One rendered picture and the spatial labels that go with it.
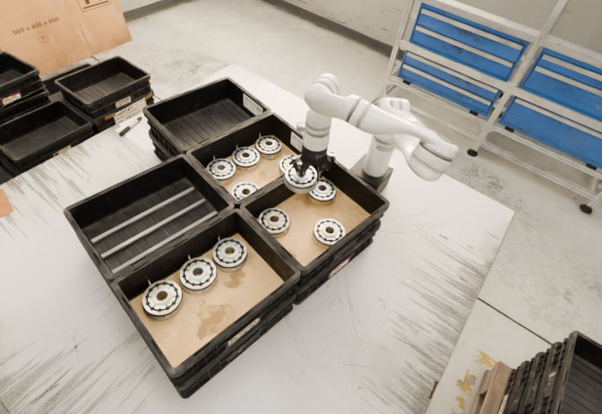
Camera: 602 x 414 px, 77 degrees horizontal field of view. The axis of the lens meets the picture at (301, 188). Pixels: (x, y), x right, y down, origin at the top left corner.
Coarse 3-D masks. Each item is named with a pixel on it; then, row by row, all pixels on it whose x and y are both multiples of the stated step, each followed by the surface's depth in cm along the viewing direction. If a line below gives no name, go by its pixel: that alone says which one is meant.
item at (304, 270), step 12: (360, 180) 129; (264, 192) 121; (372, 192) 126; (384, 204) 123; (252, 216) 114; (264, 228) 112; (360, 228) 116; (276, 240) 110; (348, 240) 115; (288, 252) 107; (324, 252) 109; (300, 264) 105; (312, 264) 105
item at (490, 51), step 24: (432, 24) 256; (456, 24) 246; (480, 24) 239; (432, 48) 266; (456, 48) 256; (480, 48) 246; (504, 48) 238; (408, 72) 286; (432, 72) 275; (456, 72) 264; (504, 72) 246; (456, 96) 274; (480, 96) 264
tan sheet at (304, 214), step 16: (288, 208) 131; (304, 208) 131; (320, 208) 132; (336, 208) 133; (352, 208) 134; (304, 224) 127; (352, 224) 129; (288, 240) 122; (304, 240) 123; (304, 256) 119
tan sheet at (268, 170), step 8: (288, 152) 149; (264, 160) 145; (272, 160) 145; (256, 168) 142; (264, 168) 142; (272, 168) 143; (240, 176) 138; (248, 176) 139; (256, 176) 139; (264, 176) 140; (272, 176) 140; (232, 184) 135; (256, 184) 137; (264, 184) 137
